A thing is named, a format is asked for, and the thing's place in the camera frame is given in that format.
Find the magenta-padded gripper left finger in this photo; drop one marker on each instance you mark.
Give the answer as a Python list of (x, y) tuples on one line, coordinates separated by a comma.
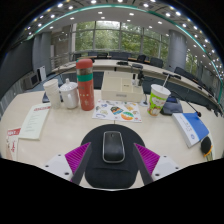
[(77, 159)]

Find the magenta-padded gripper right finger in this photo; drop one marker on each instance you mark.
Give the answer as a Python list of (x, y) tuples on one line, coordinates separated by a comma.
[(148, 159)]

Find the black computer mouse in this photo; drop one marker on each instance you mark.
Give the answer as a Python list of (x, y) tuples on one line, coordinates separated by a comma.
[(113, 146)]

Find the black mouse pad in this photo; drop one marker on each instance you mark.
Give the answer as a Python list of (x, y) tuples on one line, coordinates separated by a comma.
[(110, 175)]

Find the blue white book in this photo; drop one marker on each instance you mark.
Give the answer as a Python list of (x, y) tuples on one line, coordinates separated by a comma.
[(191, 128)]

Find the white booklet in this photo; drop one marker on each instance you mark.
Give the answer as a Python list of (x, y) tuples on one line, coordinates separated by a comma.
[(35, 120)]

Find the colourful sticker sheet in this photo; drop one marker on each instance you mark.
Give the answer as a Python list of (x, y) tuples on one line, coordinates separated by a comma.
[(115, 111)]

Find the green white drink cup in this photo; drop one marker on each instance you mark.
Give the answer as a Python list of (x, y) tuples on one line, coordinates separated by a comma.
[(157, 101)]

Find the white lidded mug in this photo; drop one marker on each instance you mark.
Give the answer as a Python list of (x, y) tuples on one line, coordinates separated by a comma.
[(70, 96)]

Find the red white brochure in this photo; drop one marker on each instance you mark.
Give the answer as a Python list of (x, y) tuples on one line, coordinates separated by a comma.
[(12, 143)]

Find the white paper cup stack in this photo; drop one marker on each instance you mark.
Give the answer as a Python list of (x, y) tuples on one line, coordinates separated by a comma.
[(53, 95)]

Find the red thermos bottle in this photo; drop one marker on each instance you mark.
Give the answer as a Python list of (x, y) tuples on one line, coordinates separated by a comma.
[(85, 86)]

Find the white cardboard box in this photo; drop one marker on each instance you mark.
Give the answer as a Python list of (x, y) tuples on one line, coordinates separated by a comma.
[(121, 88)]

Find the grey box appliance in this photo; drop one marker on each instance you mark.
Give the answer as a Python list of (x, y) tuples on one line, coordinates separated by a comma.
[(30, 81)]

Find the white standing appliance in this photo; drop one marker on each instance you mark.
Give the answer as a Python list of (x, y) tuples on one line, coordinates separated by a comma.
[(41, 73)]

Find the dark office chairs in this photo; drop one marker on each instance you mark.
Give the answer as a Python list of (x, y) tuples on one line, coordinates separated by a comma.
[(156, 61)]

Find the long curved conference table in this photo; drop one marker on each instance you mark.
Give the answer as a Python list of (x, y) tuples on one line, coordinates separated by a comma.
[(110, 64)]

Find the ceiling lights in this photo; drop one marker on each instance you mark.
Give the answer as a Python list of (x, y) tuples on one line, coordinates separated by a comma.
[(130, 13)]

